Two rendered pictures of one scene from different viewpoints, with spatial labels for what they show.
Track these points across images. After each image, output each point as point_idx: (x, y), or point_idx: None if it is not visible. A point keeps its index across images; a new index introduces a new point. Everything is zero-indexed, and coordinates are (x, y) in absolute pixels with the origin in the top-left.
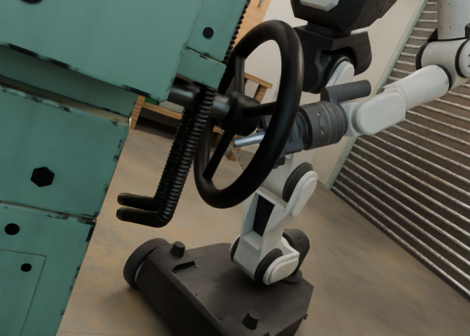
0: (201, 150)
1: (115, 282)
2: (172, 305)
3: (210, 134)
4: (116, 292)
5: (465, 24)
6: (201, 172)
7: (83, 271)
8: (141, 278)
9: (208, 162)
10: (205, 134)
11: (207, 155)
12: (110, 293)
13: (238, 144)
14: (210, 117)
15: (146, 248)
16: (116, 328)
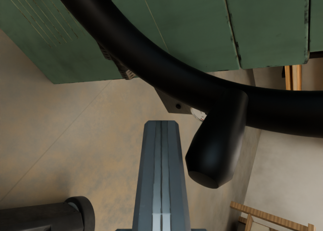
0: (161, 49)
1: (78, 192)
2: (17, 214)
3: (195, 85)
4: (70, 187)
5: None
6: None
7: (99, 174)
8: (66, 205)
9: (126, 38)
10: (196, 71)
11: (144, 50)
12: (71, 182)
13: (153, 125)
14: (243, 87)
15: (88, 217)
16: (40, 166)
